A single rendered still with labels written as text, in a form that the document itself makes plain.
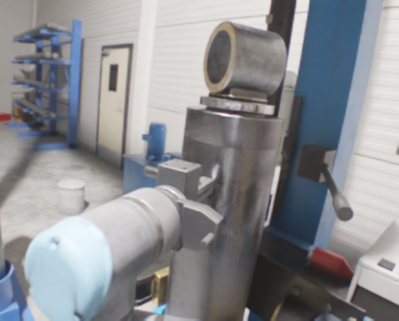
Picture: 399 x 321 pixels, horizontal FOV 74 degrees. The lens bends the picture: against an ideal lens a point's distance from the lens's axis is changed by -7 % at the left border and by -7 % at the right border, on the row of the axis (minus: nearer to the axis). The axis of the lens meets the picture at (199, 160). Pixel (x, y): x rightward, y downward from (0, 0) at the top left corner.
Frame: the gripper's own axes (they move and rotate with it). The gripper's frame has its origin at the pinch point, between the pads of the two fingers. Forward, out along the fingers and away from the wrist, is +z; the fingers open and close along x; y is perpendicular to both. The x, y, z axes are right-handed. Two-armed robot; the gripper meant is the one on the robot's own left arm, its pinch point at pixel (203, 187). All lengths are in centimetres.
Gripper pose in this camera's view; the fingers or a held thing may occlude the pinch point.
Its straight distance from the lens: 54.2
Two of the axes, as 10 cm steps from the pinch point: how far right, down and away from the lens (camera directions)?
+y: -9.0, -2.1, 3.8
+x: -1.2, 9.6, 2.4
